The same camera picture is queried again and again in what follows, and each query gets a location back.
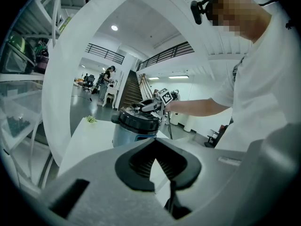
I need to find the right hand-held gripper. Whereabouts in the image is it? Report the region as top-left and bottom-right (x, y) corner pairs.
(137, 88), (173, 117)

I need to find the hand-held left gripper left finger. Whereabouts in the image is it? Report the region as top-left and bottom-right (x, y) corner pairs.
(35, 137), (174, 226)

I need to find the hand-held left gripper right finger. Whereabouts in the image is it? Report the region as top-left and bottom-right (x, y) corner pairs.
(155, 137), (247, 216)

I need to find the silver black cooker lid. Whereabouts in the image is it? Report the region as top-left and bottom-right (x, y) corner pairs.
(117, 102), (162, 134)

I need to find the dark blue pressure cooker pot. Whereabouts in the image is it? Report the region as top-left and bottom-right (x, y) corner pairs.
(111, 116), (160, 148)

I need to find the person's right forearm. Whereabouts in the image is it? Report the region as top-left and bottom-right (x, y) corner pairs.
(166, 97), (232, 117)

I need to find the dark wooden staircase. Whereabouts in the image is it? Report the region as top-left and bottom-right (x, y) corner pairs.
(121, 69), (158, 110)

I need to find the black office chair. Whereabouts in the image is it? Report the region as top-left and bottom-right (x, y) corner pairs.
(204, 125), (230, 148)
(82, 73), (96, 92)

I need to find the white curved-leg console table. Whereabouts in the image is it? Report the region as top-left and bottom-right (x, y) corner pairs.
(103, 85), (119, 109)

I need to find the white desk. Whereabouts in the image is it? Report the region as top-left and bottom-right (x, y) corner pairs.
(169, 112), (197, 134)

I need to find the black balcony railing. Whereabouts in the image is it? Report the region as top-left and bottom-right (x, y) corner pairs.
(86, 43), (125, 65)
(137, 41), (195, 72)

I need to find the person's white shirt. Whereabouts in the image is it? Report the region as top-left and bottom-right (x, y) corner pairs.
(210, 15), (301, 155)

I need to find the clear plastic storage bin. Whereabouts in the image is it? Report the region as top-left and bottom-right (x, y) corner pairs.
(0, 79), (45, 150)

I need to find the white metal shelving rack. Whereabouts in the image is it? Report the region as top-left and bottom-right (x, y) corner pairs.
(0, 0), (71, 190)

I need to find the person's head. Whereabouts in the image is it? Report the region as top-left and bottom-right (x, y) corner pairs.
(206, 0), (271, 44)

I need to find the black head-mounted camera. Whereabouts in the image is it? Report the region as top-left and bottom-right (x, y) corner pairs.
(190, 0), (212, 25)

